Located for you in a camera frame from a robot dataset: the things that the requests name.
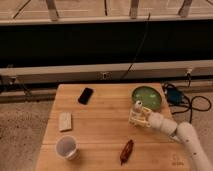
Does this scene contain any black cable on floor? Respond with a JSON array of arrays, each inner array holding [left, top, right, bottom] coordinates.
[[162, 68, 213, 124]]

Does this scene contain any green bowl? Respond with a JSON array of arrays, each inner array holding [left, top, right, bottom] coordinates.
[[132, 86, 162, 111]]

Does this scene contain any blue power device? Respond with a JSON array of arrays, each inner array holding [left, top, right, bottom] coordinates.
[[166, 88, 182, 104]]

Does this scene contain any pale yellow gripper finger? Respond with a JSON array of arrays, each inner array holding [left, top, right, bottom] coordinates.
[[129, 107, 151, 127]]

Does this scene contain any brown red chili toy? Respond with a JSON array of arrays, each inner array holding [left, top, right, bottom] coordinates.
[[120, 140, 134, 163]]

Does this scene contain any white plastic cup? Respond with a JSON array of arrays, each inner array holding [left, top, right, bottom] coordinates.
[[55, 135, 78, 160]]

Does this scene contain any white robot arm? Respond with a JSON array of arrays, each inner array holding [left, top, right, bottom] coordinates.
[[129, 107, 213, 171]]

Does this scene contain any beige rectangular sponge block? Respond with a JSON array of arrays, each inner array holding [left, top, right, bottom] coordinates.
[[59, 113, 72, 131]]

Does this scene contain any small white bottle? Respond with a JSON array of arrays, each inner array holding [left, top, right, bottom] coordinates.
[[133, 101, 143, 120]]

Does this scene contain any black hanging cable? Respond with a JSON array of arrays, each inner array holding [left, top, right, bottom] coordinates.
[[120, 12, 152, 78]]

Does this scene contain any black smartphone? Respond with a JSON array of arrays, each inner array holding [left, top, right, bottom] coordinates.
[[78, 88, 93, 105]]

